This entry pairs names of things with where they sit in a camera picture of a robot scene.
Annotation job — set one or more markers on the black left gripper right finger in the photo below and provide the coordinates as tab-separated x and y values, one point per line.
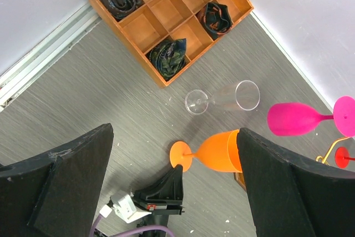
292	195

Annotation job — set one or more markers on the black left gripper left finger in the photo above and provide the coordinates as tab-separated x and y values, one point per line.
56	193

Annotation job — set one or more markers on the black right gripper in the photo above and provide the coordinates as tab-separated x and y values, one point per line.
167	188

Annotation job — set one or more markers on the orange wine glass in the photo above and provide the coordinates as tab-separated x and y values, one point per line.
218	152

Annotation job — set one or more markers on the red wine glass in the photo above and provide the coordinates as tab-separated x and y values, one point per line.
342	157

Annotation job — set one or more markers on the pink wine glass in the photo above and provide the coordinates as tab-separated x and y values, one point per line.
293	118

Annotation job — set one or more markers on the dark green rolled tie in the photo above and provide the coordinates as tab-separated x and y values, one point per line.
168	57

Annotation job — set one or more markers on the wooden compartment tray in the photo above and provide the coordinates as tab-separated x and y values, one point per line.
158	20

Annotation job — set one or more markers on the black orange rolled tie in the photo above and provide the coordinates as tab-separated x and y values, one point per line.
215	19

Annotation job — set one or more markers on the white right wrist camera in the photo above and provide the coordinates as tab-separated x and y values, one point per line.
121	203

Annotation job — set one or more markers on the gold wire glass rack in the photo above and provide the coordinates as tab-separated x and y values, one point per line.
239	177

